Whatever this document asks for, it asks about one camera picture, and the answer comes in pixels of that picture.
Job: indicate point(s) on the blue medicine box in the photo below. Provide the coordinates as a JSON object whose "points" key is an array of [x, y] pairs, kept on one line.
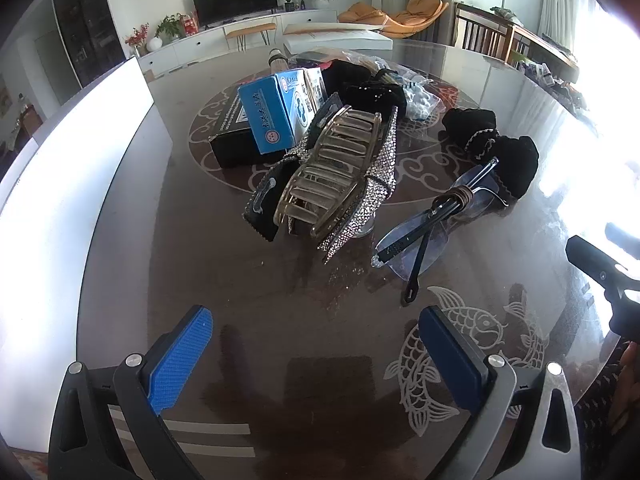
{"points": [[270, 115]]}

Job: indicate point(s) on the white flat box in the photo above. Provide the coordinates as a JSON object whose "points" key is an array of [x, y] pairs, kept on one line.
{"points": [[340, 37]]}

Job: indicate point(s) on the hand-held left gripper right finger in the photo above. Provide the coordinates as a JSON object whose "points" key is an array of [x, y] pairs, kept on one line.
{"points": [[450, 355]]}

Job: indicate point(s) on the clear gold hair claw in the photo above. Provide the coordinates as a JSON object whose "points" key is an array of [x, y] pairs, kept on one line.
{"points": [[330, 160]]}

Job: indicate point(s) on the dark small hair clip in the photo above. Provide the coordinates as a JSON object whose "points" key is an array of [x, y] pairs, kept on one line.
{"points": [[322, 110]]}

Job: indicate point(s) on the dark patterned cloth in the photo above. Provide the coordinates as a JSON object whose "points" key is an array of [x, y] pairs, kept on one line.
{"points": [[600, 430]]}

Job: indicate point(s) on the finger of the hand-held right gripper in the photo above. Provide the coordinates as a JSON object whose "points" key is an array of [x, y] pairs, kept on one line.
{"points": [[622, 237], [592, 262]]}

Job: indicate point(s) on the black knit cloth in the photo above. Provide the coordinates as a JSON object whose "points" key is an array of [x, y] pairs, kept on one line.
{"points": [[515, 160]]}

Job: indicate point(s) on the person's right hand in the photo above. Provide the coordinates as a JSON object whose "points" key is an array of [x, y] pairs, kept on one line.
{"points": [[629, 385]]}

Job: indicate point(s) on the bushy potted plant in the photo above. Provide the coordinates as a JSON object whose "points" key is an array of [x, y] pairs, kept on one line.
{"points": [[170, 27]]}

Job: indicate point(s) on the rhinestone hair clip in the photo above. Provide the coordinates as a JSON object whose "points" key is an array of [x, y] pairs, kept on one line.
{"points": [[382, 170]]}

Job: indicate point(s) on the clear bag with clothing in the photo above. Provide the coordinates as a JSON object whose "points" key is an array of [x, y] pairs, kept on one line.
{"points": [[320, 56]]}

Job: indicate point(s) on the black sequin cloth bundle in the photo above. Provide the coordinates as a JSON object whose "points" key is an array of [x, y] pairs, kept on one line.
{"points": [[372, 94]]}

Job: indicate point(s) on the wooden side desk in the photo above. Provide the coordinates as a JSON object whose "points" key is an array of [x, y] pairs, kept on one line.
{"points": [[545, 47]]}

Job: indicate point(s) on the plastic bag of white beads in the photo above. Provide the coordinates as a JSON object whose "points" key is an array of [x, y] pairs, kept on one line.
{"points": [[420, 100]]}

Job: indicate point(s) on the wooden stool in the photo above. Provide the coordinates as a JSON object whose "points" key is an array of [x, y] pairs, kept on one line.
{"points": [[250, 27]]}

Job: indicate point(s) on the orange lounge chair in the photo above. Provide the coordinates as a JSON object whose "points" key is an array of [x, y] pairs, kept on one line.
{"points": [[415, 12]]}

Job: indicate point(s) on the white printed box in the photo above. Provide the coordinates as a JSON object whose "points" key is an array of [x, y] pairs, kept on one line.
{"points": [[314, 87]]}

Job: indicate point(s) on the wooden slatted chair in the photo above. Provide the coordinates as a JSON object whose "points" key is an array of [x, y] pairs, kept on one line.
{"points": [[480, 35]]}

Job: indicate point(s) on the red flowers in white vase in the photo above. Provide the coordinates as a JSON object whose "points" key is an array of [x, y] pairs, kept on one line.
{"points": [[142, 39]]}

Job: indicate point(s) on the red gift box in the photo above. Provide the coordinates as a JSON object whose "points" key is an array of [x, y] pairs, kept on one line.
{"points": [[190, 25]]}

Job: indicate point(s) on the clear glasses black temples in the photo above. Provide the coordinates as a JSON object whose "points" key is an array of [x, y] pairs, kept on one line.
{"points": [[440, 210]]}

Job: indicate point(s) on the black glass cabinet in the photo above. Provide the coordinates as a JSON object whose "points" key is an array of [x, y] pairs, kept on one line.
{"points": [[85, 25]]}

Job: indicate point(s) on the black cardboard box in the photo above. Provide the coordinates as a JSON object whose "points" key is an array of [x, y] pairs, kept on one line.
{"points": [[227, 152]]}

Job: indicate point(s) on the white television cabinet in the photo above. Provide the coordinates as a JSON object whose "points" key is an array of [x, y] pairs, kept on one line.
{"points": [[200, 45]]}

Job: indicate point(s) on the small potted plant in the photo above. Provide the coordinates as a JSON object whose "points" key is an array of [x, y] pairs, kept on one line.
{"points": [[288, 1]]}

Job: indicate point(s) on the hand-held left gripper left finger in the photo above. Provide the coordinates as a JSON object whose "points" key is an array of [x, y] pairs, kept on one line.
{"points": [[180, 355]]}

